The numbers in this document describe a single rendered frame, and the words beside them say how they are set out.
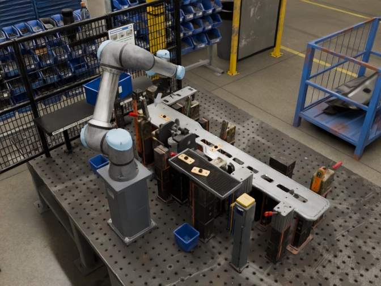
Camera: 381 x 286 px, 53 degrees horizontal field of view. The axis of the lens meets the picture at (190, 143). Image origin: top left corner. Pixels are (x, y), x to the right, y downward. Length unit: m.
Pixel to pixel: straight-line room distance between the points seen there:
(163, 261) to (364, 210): 1.21
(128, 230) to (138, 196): 0.22
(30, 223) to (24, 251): 0.28
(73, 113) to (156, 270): 1.18
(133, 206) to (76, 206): 0.52
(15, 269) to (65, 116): 1.21
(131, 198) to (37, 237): 1.47
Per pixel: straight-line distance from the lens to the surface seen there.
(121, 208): 2.02
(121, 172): 1.91
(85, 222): 2.34
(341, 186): 2.62
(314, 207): 2.00
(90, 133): 1.91
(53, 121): 2.62
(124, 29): 2.84
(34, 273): 3.12
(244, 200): 1.74
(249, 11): 5.24
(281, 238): 1.98
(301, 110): 4.28
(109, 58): 1.89
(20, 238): 3.38
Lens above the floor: 2.38
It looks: 37 degrees down
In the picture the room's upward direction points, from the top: 1 degrees counter-clockwise
